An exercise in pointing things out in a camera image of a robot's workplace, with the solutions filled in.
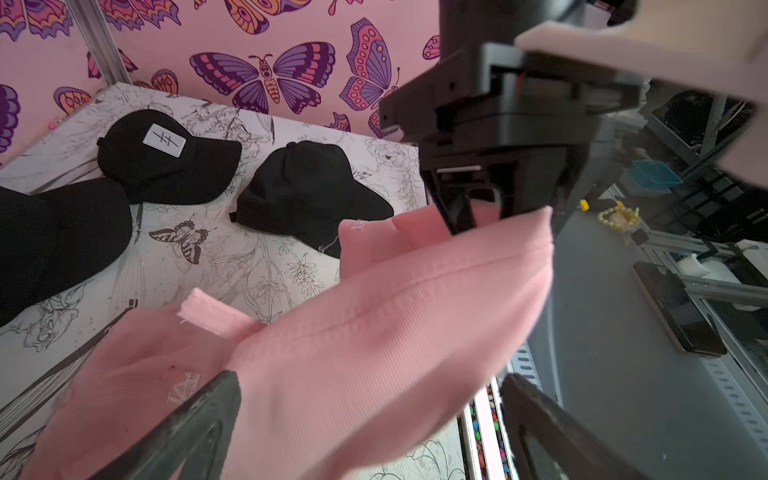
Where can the plain black cap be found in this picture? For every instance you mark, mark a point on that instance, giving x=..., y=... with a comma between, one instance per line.
x=54, y=240
x=305, y=190

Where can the plain black cap front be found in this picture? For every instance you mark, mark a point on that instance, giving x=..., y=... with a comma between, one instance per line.
x=305, y=190

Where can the black smartphone on bench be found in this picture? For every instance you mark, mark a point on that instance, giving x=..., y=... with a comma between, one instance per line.
x=689, y=329

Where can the black cap with white patch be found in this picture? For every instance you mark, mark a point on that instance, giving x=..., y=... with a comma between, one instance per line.
x=157, y=160

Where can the pink cap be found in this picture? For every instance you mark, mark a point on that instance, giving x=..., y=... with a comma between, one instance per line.
x=149, y=364
x=365, y=371

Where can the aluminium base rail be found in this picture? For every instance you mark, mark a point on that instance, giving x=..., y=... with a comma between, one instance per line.
x=485, y=443

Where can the aluminium corner post right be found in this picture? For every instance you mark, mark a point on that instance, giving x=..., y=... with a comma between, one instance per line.
x=94, y=28

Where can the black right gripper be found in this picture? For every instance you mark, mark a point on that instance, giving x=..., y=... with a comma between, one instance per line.
x=520, y=130

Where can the teal plastic tray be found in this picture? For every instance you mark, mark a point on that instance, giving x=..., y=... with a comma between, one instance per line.
x=655, y=175

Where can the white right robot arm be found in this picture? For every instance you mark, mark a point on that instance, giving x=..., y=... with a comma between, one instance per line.
x=467, y=24

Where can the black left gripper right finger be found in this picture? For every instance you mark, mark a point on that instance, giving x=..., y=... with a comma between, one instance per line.
x=544, y=438

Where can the plain black cap back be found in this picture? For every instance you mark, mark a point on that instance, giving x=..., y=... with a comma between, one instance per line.
x=54, y=240

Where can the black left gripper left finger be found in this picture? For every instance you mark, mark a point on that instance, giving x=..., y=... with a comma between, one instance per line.
x=191, y=443

